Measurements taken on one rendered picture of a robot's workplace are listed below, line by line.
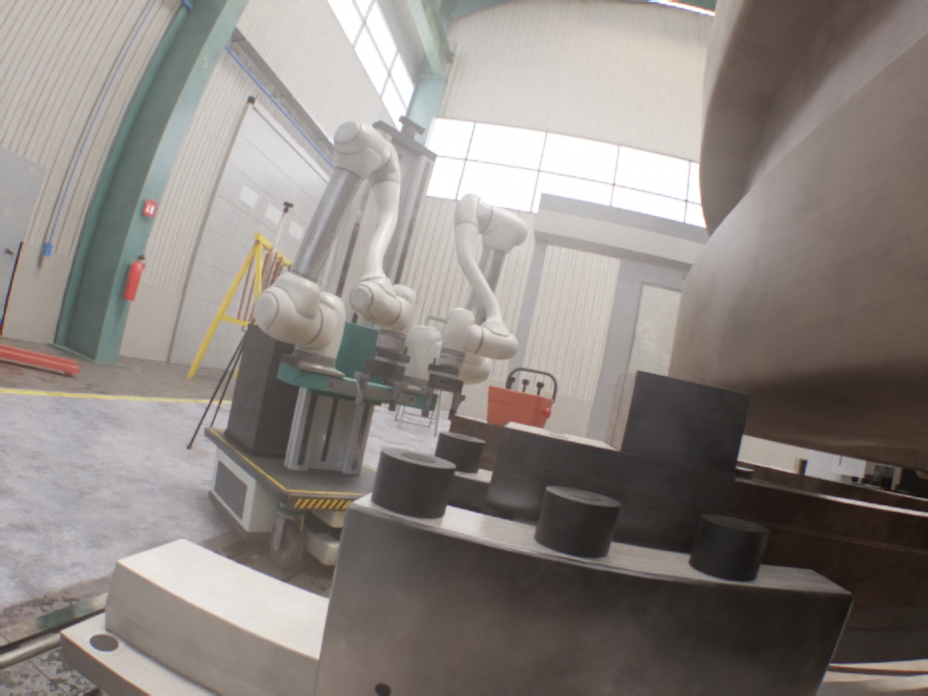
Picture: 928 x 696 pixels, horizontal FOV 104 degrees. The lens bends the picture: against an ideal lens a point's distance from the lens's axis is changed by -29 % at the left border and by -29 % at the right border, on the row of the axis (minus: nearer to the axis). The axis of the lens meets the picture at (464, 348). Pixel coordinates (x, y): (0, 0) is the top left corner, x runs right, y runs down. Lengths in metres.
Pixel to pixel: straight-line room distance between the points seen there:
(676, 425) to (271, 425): 1.79
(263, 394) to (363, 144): 1.04
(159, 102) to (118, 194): 1.43
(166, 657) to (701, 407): 0.67
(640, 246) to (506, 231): 2.72
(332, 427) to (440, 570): 1.75
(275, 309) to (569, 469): 1.21
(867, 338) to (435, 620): 0.39
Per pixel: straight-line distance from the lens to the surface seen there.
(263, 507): 1.93
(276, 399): 2.09
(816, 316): 0.49
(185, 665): 0.68
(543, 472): 0.49
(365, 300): 1.43
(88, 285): 7.52
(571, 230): 4.67
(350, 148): 1.65
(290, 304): 1.57
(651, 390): 0.50
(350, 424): 2.15
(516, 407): 1.65
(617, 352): 4.62
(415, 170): 2.30
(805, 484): 3.36
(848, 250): 0.47
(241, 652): 0.62
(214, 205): 9.62
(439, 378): 1.76
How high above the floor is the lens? 0.78
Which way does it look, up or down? 4 degrees up
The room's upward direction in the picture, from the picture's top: 13 degrees clockwise
